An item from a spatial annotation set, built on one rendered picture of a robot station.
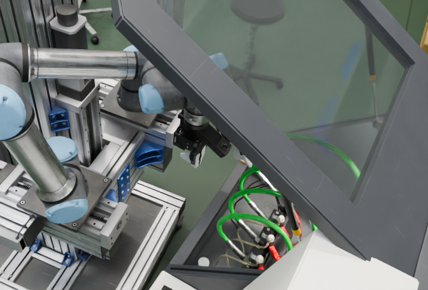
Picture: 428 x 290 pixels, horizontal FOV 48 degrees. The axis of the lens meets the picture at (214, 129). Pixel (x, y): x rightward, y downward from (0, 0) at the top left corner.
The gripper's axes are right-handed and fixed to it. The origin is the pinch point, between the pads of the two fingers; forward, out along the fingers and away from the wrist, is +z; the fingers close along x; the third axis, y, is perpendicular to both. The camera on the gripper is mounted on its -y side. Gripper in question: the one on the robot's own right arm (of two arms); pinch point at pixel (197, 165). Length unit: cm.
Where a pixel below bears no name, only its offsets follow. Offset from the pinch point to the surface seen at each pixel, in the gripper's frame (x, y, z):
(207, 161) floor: -96, 36, 124
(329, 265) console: 30, -44, -31
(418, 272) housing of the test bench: 18, -62, -26
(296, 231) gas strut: 20.7, -35.5, -23.3
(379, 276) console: 27, -54, -31
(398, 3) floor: -366, -23, 123
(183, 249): 12.3, -4.5, 28.8
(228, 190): -16.9, -6.3, 28.8
